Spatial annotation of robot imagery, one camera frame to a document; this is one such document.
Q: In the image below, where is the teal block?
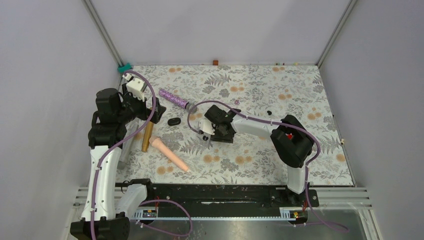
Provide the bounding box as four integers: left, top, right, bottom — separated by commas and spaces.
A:
117, 62, 132, 74

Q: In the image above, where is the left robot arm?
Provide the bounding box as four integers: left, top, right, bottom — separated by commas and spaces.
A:
70, 70, 166, 240

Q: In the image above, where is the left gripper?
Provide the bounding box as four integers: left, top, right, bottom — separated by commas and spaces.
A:
117, 83, 166, 124

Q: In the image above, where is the pink microphone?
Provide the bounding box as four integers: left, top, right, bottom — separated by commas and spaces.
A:
149, 136, 190, 172

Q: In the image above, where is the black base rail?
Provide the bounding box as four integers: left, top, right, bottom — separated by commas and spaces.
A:
139, 183, 320, 219

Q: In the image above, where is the floral table mat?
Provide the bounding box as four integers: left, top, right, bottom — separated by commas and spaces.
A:
116, 65, 354, 186

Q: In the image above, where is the black earbud charging case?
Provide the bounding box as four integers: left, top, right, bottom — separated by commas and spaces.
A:
167, 117, 182, 127

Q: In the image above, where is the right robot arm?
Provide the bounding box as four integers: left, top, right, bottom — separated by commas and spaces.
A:
198, 105, 316, 206

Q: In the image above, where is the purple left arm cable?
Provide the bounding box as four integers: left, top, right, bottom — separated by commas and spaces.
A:
90, 69, 194, 240

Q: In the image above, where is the gold microphone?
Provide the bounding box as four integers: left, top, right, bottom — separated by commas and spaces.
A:
141, 121, 155, 153

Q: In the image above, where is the purple glitter microphone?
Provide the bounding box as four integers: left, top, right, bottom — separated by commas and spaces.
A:
158, 88, 198, 113

